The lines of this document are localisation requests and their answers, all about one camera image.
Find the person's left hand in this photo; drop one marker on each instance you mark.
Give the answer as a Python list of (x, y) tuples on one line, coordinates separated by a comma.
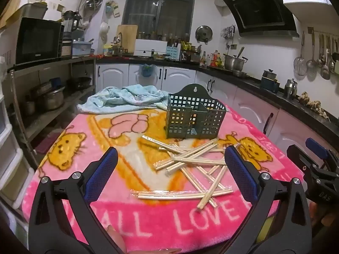
[(116, 239)]

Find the black microwave oven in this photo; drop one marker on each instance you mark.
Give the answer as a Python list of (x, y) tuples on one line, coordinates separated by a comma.
[(37, 41)]

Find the white countertop box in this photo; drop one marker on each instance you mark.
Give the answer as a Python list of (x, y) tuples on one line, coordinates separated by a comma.
[(149, 47)]

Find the blender with glass jar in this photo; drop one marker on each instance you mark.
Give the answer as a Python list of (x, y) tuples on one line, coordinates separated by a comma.
[(71, 21)]

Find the pile of ginger roots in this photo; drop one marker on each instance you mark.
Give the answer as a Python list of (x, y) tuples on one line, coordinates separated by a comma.
[(313, 104)]

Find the metal shelf rack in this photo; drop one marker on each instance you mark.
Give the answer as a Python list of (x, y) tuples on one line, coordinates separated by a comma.
[(39, 116)]

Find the black wok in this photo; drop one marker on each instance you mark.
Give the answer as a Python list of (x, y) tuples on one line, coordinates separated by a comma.
[(79, 82)]

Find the hanging scrubber holder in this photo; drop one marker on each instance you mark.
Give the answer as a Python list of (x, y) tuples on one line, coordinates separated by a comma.
[(111, 9)]

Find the cardboard box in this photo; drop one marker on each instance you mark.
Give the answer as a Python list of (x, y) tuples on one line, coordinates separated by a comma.
[(10, 8)]

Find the steel kettle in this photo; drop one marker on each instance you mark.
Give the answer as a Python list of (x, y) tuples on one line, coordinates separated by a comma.
[(291, 88)]

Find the flexible aluminium duct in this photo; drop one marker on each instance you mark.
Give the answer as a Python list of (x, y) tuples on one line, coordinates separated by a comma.
[(219, 2)]

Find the row of glass jars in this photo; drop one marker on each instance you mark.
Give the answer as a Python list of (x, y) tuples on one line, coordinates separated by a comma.
[(159, 36)]

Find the grey plastic box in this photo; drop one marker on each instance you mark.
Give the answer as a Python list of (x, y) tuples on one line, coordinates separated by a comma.
[(34, 10)]

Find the large steel ladle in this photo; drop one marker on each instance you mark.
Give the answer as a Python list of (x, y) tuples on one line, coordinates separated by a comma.
[(325, 72)]

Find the steel cooking pot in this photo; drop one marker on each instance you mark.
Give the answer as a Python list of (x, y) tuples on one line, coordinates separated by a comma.
[(54, 99)]

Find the wall power outlet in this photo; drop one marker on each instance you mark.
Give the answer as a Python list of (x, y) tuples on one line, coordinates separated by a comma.
[(233, 46)]

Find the steel pot lid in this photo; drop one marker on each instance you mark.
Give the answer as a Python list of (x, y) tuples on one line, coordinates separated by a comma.
[(204, 33)]

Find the white hanging jug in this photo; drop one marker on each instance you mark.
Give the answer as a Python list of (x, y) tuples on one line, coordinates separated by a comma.
[(104, 31)]

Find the cluster of condiment bottles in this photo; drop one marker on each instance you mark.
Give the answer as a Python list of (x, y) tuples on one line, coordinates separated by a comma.
[(213, 59)]

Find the black range hood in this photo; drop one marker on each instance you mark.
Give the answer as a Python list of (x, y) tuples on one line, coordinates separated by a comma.
[(259, 8)]

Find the blue knife block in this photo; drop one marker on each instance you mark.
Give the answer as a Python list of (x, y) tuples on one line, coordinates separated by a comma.
[(172, 53)]

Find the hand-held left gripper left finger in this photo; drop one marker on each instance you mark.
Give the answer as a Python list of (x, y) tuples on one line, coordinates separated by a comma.
[(102, 174)]

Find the black dish rack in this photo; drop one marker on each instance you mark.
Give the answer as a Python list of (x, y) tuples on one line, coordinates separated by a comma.
[(190, 54)]

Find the steel stock pot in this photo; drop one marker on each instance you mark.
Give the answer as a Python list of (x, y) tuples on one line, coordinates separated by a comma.
[(234, 62)]

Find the blue plastic tub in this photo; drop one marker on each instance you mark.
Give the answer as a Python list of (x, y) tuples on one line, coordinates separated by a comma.
[(82, 49)]

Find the brown jar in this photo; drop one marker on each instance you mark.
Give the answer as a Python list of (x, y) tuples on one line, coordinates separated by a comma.
[(66, 48)]

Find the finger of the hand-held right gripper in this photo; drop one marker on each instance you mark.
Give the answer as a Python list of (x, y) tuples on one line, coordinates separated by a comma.
[(298, 156), (315, 147)]

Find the blue plastic bag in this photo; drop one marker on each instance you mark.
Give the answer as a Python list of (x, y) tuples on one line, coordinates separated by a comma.
[(147, 71)]

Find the kitchen base cabinets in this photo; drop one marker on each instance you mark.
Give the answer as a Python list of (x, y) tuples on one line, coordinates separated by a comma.
[(116, 76)]

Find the steel basin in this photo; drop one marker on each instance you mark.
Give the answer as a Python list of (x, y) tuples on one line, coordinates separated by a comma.
[(93, 3)]

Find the green plastic utensil holder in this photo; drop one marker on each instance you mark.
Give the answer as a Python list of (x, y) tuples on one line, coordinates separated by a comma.
[(196, 111)]

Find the pink printed blanket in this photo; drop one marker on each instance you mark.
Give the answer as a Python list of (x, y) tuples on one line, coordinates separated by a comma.
[(159, 217)]

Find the wooden cutting board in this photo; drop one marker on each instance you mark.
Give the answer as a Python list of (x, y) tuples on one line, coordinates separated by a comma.
[(127, 38)]

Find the plastic drawer unit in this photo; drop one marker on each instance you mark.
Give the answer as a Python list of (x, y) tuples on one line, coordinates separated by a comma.
[(10, 150)]

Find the dark framed window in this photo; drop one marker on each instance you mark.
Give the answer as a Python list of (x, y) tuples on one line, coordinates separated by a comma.
[(159, 8)]

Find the wall hook rack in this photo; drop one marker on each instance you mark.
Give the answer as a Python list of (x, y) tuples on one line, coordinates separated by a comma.
[(229, 33)]

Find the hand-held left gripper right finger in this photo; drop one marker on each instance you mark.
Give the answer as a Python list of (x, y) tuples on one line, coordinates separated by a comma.
[(240, 174)]

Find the steel faucet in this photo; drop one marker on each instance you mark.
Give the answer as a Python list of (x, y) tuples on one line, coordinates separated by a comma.
[(119, 39)]

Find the small lidded pot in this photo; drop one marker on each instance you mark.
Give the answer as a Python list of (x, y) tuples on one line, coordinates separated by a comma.
[(269, 83)]

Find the black kitchen countertop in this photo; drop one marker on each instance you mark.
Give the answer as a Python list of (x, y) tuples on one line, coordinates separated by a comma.
[(251, 82)]

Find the pile of chopsticks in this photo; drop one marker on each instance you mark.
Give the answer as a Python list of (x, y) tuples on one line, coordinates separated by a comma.
[(185, 160)]

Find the steel spoon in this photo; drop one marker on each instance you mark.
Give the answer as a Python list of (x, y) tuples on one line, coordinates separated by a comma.
[(320, 59)]

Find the light blue cloth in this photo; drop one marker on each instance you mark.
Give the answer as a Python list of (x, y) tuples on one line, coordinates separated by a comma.
[(119, 98)]

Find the yellow lidded jar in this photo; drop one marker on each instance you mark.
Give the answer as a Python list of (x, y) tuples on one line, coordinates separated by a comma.
[(107, 49)]

